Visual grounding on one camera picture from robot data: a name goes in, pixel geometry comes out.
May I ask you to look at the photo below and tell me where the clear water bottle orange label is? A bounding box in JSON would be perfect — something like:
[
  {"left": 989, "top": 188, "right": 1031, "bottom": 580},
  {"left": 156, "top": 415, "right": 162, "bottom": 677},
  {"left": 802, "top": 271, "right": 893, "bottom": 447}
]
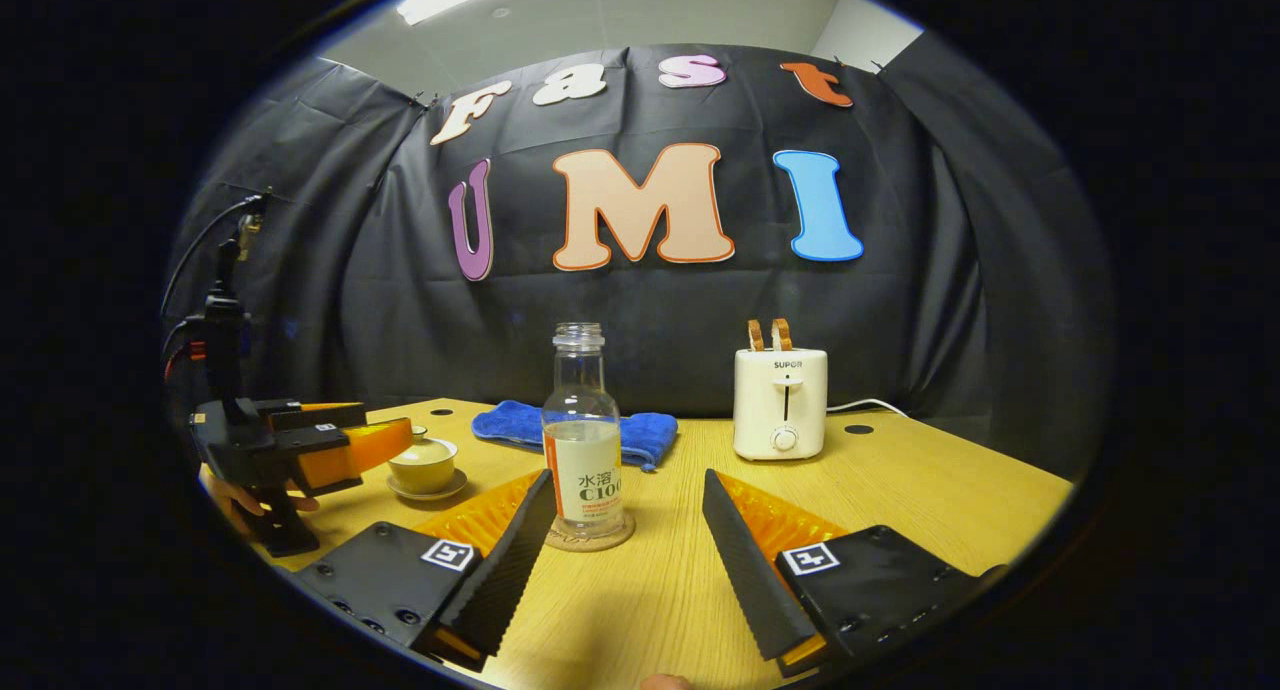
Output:
[{"left": 541, "top": 322, "right": 626, "bottom": 541}]

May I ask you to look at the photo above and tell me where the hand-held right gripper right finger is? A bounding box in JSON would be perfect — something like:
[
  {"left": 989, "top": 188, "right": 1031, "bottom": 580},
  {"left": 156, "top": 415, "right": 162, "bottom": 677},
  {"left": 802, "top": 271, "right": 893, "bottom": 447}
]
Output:
[{"left": 701, "top": 468, "right": 1006, "bottom": 680}]

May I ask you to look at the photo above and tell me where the cream teacup lid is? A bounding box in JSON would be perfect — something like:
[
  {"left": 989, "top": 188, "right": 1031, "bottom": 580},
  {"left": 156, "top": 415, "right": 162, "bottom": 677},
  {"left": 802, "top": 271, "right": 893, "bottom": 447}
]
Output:
[{"left": 390, "top": 427, "right": 458, "bottom": 468}]

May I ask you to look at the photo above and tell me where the blue towel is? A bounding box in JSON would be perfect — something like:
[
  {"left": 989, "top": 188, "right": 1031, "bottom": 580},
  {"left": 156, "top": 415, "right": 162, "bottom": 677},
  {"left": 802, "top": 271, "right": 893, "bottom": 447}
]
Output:
[{"left": 472, "top": 400, "right": 679, "bottom": 473}]

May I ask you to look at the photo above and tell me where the cream teacup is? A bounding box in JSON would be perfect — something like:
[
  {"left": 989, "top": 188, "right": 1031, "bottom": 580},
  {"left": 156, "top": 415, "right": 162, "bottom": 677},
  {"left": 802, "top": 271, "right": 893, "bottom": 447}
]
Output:
[{"left": 388, "top": 438, "right": 459, "bottom": 496}]

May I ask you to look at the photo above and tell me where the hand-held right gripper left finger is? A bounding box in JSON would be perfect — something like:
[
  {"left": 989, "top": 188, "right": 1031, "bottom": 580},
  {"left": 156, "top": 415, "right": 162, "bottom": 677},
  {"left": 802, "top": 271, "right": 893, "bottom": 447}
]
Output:
[{"left": 293, "top": 468, "right": 559, "bottom": 672}]

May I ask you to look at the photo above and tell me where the black backdrop cloth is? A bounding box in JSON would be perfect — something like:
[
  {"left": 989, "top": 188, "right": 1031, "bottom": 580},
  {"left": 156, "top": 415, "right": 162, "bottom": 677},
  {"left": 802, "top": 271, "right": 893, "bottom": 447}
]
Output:
[{"left": 165, "top": 30, "right": 1116, "bottom": 481}]

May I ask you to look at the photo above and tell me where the round cork coaster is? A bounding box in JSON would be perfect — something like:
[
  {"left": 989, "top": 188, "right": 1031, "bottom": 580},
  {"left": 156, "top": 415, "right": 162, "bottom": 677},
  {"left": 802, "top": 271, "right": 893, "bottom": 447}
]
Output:
[{"left": 545, "top": 510, "right": 636, "bottom": 553}]

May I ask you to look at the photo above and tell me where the white toaster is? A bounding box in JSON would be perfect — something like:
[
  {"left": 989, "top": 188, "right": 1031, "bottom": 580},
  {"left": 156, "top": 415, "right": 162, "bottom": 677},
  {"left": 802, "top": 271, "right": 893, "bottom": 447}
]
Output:
[{"left": 733, "top": 348, "right": 829, "bottom": 461}]

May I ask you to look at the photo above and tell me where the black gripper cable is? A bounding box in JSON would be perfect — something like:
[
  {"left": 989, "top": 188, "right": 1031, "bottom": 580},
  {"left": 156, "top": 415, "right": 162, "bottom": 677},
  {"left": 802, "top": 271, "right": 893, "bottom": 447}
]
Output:
[{"left": 160, "top": 195, "right": 267, "bottom": 383}]

